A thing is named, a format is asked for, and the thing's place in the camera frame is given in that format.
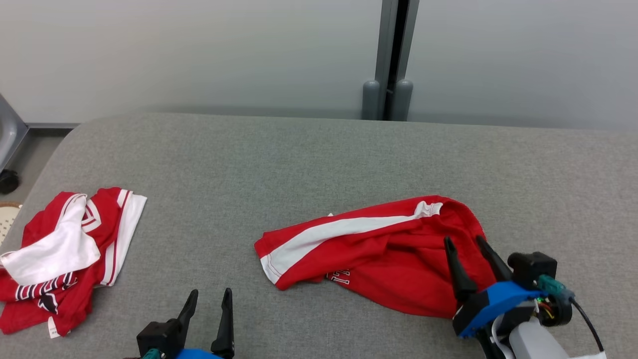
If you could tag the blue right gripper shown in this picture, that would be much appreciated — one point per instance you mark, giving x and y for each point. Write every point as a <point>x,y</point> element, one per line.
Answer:
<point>493,304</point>

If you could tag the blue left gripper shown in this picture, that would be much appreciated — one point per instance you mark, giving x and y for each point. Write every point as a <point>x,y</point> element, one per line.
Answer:
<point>197,355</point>

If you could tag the red basketball jersey number 33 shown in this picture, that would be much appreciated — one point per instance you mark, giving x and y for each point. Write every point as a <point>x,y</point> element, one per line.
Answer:
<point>389,259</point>

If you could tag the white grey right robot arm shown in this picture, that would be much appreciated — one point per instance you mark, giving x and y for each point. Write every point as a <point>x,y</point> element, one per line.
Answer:
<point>533,344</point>

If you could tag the red and white sports garment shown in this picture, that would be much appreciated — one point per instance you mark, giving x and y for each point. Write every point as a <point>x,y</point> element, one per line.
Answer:
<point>55,249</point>

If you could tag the woven rattan basket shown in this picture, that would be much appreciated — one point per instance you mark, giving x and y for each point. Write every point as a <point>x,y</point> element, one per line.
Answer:
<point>7,222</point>

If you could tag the black caster wheel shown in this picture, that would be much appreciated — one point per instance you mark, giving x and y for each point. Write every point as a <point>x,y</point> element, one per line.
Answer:
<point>8,182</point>

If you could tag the grey metal stand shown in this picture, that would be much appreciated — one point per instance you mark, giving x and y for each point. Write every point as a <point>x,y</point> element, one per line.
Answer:
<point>10,129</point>

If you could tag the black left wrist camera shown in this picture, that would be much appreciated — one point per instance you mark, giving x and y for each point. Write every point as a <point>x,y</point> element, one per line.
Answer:
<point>157,336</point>

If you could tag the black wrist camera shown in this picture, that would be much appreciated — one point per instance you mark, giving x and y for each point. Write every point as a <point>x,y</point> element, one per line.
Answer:
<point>157,336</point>
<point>531,267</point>

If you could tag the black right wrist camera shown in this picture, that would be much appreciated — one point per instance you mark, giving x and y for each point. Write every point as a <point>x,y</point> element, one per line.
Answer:
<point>531,267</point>

